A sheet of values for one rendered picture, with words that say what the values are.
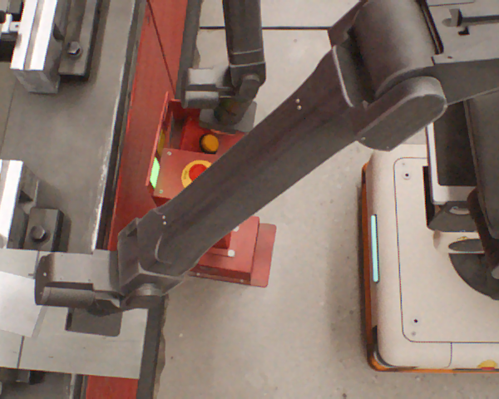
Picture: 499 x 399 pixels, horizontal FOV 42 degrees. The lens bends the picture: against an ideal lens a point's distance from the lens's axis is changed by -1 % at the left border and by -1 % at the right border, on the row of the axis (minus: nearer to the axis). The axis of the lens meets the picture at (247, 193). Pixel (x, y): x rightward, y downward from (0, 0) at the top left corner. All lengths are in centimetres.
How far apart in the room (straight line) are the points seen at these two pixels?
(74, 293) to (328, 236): 140
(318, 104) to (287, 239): 157
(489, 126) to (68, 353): 70
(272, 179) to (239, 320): 146
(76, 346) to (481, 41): 75
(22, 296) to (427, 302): 108
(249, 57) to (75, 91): 41
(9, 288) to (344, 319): 119
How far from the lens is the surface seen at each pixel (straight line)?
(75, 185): 124
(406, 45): 48
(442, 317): 180
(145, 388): 199
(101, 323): 89
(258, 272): 204
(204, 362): 202
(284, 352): 201
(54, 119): 131
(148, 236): 69
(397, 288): 178
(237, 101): 113
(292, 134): 54
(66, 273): 75
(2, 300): 109
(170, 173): 132
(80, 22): 136
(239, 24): 101
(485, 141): 61
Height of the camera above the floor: 200
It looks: 71 degrees down
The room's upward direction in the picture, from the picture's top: 4 degrees counter-clockwise
